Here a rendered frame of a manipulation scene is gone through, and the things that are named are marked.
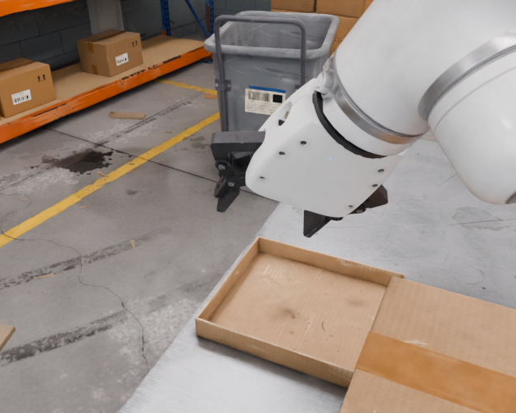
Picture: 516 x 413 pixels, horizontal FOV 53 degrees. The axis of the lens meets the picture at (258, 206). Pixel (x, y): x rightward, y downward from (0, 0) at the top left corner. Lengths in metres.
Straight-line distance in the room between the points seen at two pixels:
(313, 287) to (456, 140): 0.74
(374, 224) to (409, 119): 0.88
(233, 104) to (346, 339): 2.03
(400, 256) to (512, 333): 0.57
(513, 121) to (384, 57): 0.08
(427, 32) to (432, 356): 0.32
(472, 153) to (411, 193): 1.06
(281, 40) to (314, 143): 3.01
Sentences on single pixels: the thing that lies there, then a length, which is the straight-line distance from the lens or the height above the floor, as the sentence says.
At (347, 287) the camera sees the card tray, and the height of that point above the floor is 0.83.
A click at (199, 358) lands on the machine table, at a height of 0.83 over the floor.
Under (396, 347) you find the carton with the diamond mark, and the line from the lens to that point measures 0.52.
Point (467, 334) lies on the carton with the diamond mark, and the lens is 0.55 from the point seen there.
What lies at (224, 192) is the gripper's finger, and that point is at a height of 1.25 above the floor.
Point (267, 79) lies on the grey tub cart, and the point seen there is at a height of 0.64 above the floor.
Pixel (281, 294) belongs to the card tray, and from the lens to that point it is 0.98.
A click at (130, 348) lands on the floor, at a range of 2.07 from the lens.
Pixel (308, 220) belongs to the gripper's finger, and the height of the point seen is 1.21.
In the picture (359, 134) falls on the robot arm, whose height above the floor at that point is 1.35.
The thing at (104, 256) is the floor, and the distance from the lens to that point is 2.52.
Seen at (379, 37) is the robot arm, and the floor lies 1.42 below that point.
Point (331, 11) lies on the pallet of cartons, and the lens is 4.07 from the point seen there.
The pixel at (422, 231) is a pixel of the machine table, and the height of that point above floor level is 0.83.
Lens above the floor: 1.49
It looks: 32 degrees down
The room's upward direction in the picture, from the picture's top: straight up
